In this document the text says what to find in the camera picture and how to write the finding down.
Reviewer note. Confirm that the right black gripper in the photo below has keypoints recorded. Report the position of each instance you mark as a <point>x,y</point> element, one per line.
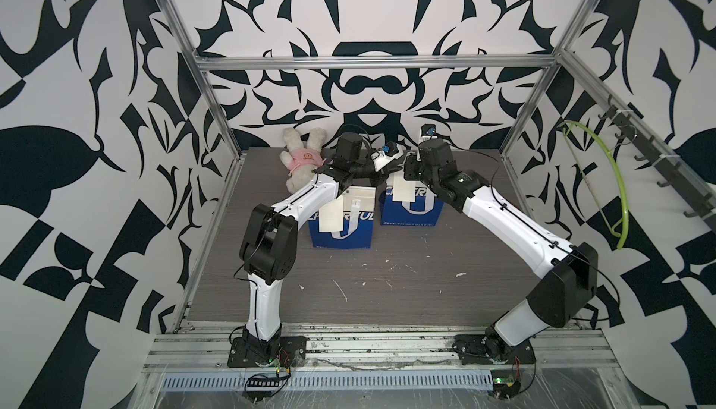
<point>410,170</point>

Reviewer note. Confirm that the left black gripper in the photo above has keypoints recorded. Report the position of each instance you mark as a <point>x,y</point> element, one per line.
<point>378,178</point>

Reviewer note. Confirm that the blue white paper bag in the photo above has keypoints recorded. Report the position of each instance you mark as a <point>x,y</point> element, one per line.
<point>424,210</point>
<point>359,214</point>

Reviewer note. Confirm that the white paper receipt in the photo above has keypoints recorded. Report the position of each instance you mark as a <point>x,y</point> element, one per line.
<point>331,216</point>
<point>404,192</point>

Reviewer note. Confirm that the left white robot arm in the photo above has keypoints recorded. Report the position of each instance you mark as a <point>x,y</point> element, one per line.
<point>270,241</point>

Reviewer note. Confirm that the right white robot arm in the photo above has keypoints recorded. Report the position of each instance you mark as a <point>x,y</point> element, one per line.
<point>568,273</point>

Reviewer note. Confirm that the white pink plush bunny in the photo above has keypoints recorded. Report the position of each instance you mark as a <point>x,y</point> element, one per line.
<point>302,158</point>

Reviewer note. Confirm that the green clothes hanger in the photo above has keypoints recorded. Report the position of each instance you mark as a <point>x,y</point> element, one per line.
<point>606,176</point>

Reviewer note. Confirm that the green lit circuit board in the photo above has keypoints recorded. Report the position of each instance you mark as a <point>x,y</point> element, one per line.
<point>505,385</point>

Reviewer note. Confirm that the black connector strip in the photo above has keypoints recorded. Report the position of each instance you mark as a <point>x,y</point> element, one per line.
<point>261,387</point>

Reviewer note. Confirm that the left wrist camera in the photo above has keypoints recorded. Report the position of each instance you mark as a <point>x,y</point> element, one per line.
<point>384,156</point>

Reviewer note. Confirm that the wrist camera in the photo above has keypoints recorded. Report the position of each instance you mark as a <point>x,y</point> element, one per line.
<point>384,156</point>
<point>428,132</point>

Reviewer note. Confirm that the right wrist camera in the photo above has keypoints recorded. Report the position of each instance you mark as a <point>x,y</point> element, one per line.
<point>428,132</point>

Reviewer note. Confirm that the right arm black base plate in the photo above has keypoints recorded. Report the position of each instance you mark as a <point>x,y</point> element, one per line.
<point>489,349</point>

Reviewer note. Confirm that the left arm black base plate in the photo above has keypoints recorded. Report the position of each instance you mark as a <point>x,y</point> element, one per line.
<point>284,351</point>

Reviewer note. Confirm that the black wall hook rack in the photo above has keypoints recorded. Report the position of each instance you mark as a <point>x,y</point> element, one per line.
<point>653,152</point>

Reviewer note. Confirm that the slotted grey cable duct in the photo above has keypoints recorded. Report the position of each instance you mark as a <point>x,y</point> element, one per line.
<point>478,380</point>

